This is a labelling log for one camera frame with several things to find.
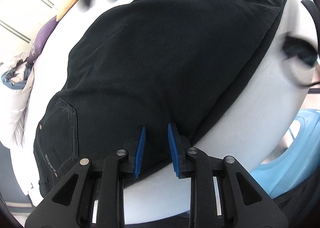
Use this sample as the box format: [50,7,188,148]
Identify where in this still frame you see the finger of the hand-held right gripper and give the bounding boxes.
[282,34,318,67]

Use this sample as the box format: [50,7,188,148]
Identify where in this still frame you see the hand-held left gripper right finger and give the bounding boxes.
[167,123,288,228]

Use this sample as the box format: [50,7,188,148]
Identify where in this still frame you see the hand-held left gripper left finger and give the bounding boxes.
[24,125,146,228]

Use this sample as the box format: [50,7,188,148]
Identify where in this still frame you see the black pants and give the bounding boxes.
[34,0,291,198]

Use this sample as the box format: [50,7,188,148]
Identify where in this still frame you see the white bed sheet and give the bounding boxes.
[0,0,316,219]

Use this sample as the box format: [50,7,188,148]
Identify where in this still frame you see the light blue plastic basket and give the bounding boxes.
[250,109,320,198]

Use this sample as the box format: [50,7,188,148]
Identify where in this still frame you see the beige down jacket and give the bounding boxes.
[0,51,35,148]

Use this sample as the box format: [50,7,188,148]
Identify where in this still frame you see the purple garment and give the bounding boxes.
[26,16,58,63]

